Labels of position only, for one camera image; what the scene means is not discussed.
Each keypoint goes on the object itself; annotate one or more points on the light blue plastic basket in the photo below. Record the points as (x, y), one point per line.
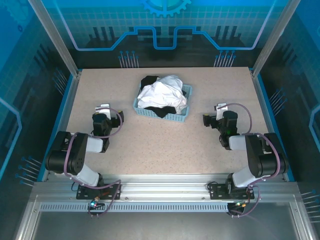
(147, 113)

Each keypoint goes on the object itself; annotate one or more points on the white t-shirt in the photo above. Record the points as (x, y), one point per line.
(162, 92)

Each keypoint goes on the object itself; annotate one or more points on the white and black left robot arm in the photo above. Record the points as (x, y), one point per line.
(75, 155)

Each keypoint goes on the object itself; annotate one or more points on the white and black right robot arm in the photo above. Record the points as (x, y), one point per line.
(260, 157)

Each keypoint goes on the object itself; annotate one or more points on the black garment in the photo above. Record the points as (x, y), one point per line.
(162, 112)

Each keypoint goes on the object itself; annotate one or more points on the small connector with lights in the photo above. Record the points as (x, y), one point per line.
(94, 205)
(238, 205)

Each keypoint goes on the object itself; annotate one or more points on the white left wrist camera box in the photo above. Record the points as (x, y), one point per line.
(103, 108)

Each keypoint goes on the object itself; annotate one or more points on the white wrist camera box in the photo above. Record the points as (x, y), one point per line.
(221, 108)
(103, 108)

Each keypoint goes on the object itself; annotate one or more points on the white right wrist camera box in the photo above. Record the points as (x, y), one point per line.
(221, 108)

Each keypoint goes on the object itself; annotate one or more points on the aluminium table side rail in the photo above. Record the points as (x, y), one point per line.
(67, 110)
(265, 110)

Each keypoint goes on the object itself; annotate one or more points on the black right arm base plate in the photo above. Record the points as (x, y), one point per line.
(218, 191)

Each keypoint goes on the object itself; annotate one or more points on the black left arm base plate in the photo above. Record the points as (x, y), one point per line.
(86, 192)

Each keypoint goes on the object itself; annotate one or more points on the aluminium mounting rail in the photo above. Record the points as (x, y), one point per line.
(162, 186)

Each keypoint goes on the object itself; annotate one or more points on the aluminium frame post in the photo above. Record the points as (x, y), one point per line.
(53, 35)
(275, 35)

